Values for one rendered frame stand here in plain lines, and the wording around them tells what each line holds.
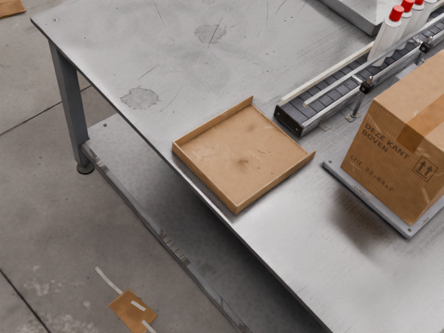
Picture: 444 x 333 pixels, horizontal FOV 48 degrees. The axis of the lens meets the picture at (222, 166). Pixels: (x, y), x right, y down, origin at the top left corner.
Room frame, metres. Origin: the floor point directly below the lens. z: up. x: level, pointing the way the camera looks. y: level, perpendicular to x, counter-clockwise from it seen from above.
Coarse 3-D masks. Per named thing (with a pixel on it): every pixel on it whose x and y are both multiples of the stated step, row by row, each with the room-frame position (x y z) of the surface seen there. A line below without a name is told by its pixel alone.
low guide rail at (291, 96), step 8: (368, 48) 1.30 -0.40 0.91; (352, 56) 1.25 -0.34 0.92; (360, 56) 1.28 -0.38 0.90; (336, 64) 1.20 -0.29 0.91; (344, 64) 1.22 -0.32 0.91; (328, 72) 1.16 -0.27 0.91; (312, 80) 1.11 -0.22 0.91; (320, 80) 1.13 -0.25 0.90; (304, 88) 1.08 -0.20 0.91; (288, 96) 1.03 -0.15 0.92
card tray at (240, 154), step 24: (216, 120) 0.95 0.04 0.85; (240, 120) 0.98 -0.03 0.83; (264, 120) 1.00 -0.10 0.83; (192, 144) 0.87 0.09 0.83; (216, 144) 0.88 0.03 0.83; (240, 144) 0.89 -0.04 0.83; (264, 144) 0.91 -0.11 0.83; (288, 144) 0.92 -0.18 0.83; (192, 168) 0.78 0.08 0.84; (216, 168) 0.80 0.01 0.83; (240, 168) 0.81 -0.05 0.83; (264, 168) 0.82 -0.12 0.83; (288, 168) 0.81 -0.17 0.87; (216, 192) 0.71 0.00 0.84; (240, 192) 0.73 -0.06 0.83; (264, 192) 0.74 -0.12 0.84
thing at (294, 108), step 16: (432, 16) 1.59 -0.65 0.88; (432, 32) 1.49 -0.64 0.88; (352, 64) 1.26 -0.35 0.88; (384, 64) 1.28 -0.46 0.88; (336, 80) 1.17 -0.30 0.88; (352, 80) 1.18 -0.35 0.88; (304, 96) 1.08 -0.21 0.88; (336, 96) 1.10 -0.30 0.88; (288, 112) 1.00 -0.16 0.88; (304, 112) 1.01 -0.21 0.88
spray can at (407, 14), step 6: (408, 0) 1.33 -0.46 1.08; (414, 0) 1.34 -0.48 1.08; (402, 6) 1.33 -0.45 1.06; (408, 6) 1.32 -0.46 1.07; (408, 12) 1.33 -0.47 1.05; (402, 18) 1.31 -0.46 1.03; (408, 18) 1.32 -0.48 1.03; (402, 24) 1.31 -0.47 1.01; (402, 30) 1.32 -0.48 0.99; (396, 36) 1.31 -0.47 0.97; (396, 42) 1.32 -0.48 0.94; (390, 54) 1.32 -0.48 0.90
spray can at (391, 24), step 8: (392, 8) 1.28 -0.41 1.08; (400, 8) 1.29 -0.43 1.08; (392, 16) 1.27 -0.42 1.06; (400, 16) 1.27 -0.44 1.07; (384, 24) 1.27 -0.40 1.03; (392, 24) 1.26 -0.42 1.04; (400, 24) 1.27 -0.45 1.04; (384, 32) 1.27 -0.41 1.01; (392, 32) 1.26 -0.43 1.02; (376, 40) 1.28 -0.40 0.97; (384, 40) 1.26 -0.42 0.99; (392, 40) 1.27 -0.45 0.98; (376, 48) 1.27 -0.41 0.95; (384, 48) 1.26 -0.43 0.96; (368, 56) 1.29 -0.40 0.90; (376, 64) 1.26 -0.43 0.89
